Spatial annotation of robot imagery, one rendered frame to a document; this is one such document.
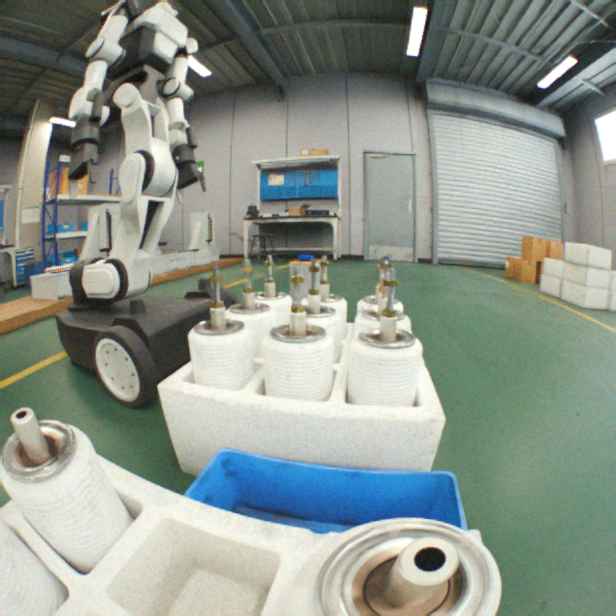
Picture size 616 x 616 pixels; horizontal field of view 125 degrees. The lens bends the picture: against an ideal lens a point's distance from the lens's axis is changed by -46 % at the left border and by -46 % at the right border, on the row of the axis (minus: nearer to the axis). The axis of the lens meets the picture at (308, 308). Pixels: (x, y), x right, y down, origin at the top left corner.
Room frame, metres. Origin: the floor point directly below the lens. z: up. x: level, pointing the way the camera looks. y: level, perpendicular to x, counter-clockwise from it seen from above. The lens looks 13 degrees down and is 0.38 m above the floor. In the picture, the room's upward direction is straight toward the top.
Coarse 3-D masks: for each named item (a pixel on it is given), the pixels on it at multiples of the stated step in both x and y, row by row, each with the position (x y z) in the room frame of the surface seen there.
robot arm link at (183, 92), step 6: (180, 84) 1.01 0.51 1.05; (180, 90) 1.02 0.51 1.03; (186, 90) 1.05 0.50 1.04; (168, 96) 1.02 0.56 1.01; (174, 96) 1.03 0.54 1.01; (180, 96) 1.05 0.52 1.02; (186, 96) 1.08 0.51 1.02; (168, 102) 1.03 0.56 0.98; (174, 102) 1.03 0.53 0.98; (180, 102) 1.05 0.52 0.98; (168, 108) 1.03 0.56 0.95; (174, 108) 1.03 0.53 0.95; (180, 108) 1.04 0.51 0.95; (168, 114) 1.03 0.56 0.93; (174, 114) 1.03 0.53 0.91; (180, 114) 1.04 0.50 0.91
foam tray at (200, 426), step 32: (160, 384) 0.34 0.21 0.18; (192, 384) 0.35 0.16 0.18; (256, 384) 0.36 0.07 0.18; (192, 416) 0.33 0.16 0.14; (224, 416) 0.32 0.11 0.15; (256, 416) 0.31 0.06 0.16; (288, 416) 0.30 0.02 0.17; (320, 416) 0.29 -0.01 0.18; (352, 416) 0.28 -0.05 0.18; (384, 416) 0.28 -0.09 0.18; (416, 416) 0.27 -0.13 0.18; (192, 448) 0.33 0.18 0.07; (224, 448) 0.32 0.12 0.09; (256, 448) 0.31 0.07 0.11; (288, 448) 0.30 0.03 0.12; (320, 448) 0.29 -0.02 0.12; (352, 448) 0.28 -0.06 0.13; (384, 448) 0.27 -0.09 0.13; (416, 448) 0.27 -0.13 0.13
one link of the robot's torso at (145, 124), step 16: (128, 96) 0.75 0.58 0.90; (128, 112) 0.76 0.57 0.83; (144, 112) 0.76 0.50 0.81; (160, 112) 0.87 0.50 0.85; (128, 128) 0.78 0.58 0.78; (144, 128) 0.77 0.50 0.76; (160, 128) 0.87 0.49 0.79; (128, 144) 0.79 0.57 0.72; (144, 144) 0.77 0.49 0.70; (160, 144) 0.82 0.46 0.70; (160, 160) 0.79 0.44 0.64; (144, 176) 0.74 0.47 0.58; (160, 176) 0.79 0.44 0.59; (144, 192) 0.78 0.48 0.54; (160, 192) 0.84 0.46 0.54
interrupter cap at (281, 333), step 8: (272, 328) 0.38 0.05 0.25; (280, 328) 0.39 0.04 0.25; (288, 328) 0.39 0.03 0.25; (312, 328) 0.39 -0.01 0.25; (320, 328) 0.39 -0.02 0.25; (272, 336) 0.35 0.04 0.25; (280, 336) 0.36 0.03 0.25; (288, 336) 0.36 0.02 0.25; (296, 336) 0.36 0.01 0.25; (304, 336) 0.36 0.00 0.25; (312, 336) 0.35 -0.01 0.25; (320, 336) 0.35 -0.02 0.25
